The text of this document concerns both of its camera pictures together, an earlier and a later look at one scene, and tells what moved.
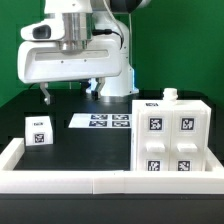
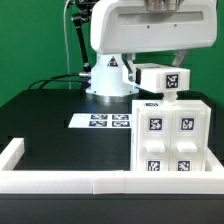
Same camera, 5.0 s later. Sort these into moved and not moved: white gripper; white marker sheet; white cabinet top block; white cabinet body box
Moved: white cabinet top block; white gripper
Not moved: white marker sheet; white cabinet body box
